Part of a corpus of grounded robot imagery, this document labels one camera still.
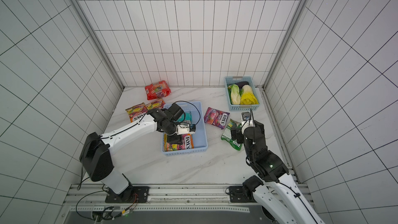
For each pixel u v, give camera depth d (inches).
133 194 28.0
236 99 40.7
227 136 36.2
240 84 44.8
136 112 39.9
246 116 23.0
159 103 42.0
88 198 28.5
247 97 39.5
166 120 23.6
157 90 43.6
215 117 38.8
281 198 17.4
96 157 16.9
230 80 46.4
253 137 19.8
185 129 28.1
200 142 35.4
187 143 32.8
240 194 28.2
